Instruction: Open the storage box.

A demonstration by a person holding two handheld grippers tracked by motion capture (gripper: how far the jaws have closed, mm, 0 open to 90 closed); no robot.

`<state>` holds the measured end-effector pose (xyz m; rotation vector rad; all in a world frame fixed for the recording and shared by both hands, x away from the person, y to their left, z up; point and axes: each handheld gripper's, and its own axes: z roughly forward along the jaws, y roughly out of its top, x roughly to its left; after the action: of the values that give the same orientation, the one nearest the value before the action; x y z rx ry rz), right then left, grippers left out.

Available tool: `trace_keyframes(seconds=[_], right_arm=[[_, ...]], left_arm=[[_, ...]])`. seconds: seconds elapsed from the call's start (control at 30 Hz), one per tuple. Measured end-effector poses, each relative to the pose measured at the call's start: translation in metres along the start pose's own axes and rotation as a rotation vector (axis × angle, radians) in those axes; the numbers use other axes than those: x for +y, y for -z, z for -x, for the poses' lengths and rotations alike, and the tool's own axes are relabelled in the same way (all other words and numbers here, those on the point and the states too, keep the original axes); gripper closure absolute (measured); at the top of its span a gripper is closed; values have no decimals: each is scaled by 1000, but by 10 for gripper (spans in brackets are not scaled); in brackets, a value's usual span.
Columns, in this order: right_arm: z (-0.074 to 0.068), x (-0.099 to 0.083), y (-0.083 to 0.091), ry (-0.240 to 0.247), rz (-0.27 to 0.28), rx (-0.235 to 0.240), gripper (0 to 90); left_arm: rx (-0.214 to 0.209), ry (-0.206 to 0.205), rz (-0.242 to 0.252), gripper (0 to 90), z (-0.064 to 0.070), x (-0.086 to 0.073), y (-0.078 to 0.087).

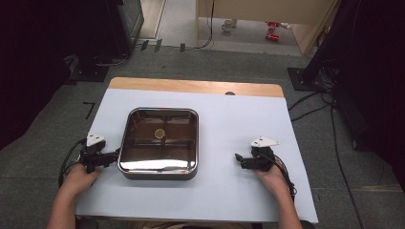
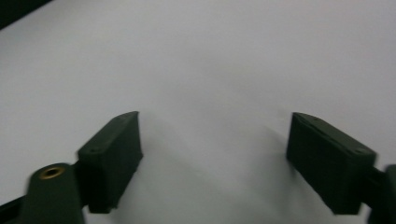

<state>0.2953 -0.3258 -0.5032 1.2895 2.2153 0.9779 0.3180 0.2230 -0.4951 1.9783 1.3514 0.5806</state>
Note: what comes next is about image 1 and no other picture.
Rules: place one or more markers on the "black tape strip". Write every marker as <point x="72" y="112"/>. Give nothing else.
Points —
<point x="158" y="45"/>
<point x="182" y="47"/>
<point x="144" y="45"/>

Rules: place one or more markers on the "red tool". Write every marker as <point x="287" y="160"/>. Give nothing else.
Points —
<point x="272" y="35"/>

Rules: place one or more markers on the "person's left hand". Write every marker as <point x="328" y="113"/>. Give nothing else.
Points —
<point x="79" y="178"/>

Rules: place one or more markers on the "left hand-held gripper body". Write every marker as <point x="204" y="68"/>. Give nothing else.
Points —
<point x="94" y="151"/>

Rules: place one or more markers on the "wooden table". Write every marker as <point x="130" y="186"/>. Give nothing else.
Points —
<point x="191" y="86"/>

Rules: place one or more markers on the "white table mat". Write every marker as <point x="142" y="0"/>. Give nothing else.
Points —
<point x="229" y="127"/>

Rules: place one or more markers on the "small round gold object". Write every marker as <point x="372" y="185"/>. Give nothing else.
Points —
<point x="159" y="133"/>

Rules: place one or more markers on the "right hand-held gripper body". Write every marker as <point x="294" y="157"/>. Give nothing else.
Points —
<point x="262" y="157"/>

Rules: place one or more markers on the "person's right hand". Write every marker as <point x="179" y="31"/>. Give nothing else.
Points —
<point x="270" y="179"/>

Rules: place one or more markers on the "black stand base plate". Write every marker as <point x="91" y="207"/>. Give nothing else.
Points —
<point x="301" y="79"/>
<point x="89" y="73"/>

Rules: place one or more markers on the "black equipment cabinet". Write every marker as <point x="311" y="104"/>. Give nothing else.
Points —
<point x="127" y="22"/>

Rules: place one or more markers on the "black curtain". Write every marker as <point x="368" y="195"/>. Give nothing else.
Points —
<point x="31" y="63"/>
<point x="372" y="70"/>

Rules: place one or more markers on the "square metal tray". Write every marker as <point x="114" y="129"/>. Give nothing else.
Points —
<point x="159" y="167"/>

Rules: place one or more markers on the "white object on floor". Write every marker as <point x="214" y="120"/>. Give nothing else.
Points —
<point x="228" y="25"/>

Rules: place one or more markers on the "beige partition wall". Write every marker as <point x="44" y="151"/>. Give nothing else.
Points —
<point x="264" y="9"/>

